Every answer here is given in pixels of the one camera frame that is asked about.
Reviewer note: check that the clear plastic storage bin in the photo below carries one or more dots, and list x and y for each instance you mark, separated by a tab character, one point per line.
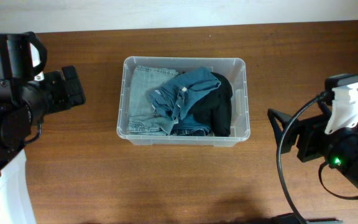
234	69

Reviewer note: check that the black garment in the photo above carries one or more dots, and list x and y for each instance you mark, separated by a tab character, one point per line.
215	109

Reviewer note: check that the blue cloth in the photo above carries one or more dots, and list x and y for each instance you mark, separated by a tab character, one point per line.
174	98

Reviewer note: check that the dark blue jeans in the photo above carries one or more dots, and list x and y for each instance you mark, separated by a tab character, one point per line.
190	127

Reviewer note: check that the light blue jeans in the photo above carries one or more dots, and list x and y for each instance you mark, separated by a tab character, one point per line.
141	116

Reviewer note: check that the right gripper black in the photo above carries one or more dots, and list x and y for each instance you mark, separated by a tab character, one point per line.
294	129

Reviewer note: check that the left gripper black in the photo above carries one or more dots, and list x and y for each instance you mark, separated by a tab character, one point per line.
58	90

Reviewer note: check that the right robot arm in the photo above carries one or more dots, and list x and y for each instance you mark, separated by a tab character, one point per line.
338	148

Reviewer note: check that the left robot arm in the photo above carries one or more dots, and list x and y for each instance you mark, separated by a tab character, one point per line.
22	59

